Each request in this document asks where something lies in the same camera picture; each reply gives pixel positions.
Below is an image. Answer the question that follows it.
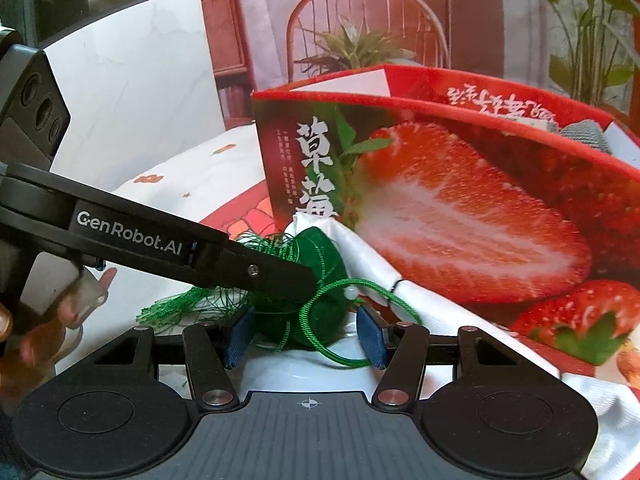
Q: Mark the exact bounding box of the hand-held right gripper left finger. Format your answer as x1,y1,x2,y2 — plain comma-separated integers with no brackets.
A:
90,307,257,407

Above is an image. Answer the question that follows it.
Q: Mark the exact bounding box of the grey knitted cloth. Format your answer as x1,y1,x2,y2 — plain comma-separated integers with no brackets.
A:
547,119,613,153

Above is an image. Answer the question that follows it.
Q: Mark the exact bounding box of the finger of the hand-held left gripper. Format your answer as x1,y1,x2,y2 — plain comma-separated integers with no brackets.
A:
70,200,322,307

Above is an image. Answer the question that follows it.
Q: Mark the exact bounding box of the person's left hand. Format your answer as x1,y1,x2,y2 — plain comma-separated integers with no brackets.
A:
0,266,118,411

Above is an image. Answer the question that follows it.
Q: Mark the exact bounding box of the red strawberry print box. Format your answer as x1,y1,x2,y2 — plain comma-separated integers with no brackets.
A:
250,62,640,366

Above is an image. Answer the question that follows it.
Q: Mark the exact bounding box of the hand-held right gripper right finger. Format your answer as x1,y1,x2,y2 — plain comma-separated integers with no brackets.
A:
356,305,523,407

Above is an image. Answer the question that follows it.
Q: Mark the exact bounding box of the wall poster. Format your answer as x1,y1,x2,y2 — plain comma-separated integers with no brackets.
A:
197,0,640,131

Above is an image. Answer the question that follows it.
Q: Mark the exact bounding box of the green tasselled sachet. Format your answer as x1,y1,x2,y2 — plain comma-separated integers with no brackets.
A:
137,227,423,368

